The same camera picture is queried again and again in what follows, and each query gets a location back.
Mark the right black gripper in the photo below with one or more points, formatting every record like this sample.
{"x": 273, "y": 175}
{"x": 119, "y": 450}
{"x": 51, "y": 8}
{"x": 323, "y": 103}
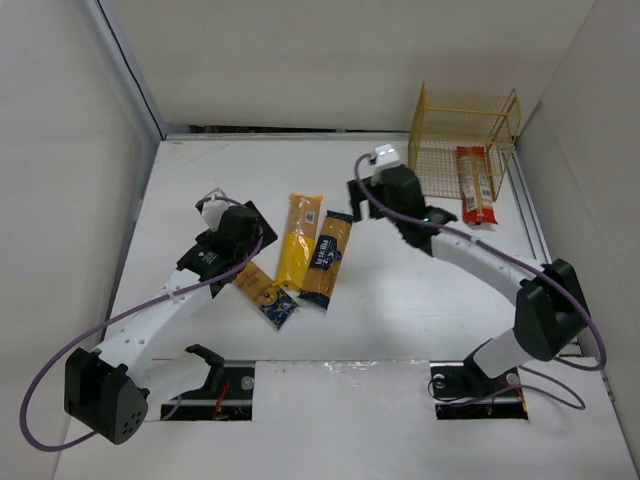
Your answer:
{"x": 364, "y": 190}

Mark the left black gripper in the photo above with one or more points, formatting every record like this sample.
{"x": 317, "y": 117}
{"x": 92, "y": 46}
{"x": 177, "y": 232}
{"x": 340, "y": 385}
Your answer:
{"x": 261, "y": 226}

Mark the dark blue spaghetti bag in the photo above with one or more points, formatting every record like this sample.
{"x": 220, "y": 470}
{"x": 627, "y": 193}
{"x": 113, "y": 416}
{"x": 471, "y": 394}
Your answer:
{"x": 326, "y": 260}

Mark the red white spaghetti bag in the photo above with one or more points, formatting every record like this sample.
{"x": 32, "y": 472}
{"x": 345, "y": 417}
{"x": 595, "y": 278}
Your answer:
{"x": 475, "y": 186}

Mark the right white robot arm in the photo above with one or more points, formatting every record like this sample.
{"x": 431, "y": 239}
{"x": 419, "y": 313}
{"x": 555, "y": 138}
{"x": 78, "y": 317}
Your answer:
{"x": 550, "y": 308}

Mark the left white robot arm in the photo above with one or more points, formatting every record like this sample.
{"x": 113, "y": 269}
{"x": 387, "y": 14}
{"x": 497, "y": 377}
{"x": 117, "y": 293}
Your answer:
{"x": 111, "y": 388}

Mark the orange blue pasta bag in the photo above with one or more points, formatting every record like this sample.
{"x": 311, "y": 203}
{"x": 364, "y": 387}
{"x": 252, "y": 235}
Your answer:
{"x": 274, "y": 303}

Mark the yellow spaghetti bag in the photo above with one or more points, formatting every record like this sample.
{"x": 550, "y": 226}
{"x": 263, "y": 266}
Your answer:
{"x": 299, "y": 240}

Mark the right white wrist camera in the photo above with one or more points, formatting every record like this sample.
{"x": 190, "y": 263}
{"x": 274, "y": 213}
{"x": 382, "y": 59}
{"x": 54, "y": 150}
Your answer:
{"x": 384, "y": 157}

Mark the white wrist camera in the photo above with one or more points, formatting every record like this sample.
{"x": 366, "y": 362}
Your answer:
{"x": 212, "y": 207}
{"x": 384, "y": 157}

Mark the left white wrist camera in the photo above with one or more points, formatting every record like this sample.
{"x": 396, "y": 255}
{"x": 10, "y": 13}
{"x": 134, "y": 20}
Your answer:
{"x": 212, "y": 207}

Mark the yellow wire shelf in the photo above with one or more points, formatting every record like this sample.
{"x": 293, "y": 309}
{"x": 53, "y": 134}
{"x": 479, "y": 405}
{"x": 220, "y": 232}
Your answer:
{"x": 449, "y": 125}

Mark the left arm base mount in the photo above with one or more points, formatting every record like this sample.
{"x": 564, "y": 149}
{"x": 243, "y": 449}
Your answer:
{"x": 226, "y": 396}

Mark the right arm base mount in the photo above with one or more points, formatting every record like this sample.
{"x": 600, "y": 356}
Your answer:
{"x": 457, "y": 398}

